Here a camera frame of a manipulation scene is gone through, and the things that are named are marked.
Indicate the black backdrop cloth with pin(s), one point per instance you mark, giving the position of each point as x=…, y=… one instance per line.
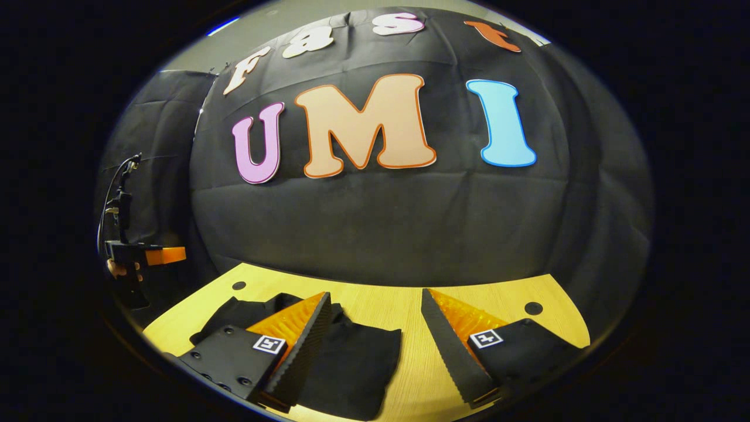
x=381, y=234

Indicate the black buttoned shirt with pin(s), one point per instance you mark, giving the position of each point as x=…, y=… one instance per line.
x=357, y=363

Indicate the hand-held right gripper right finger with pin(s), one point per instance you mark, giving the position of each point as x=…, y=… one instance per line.
x=451, y=351

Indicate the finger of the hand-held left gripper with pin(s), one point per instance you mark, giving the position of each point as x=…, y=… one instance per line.
x=167, y=255

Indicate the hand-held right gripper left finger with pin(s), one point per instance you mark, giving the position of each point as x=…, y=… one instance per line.
x=304, y=351

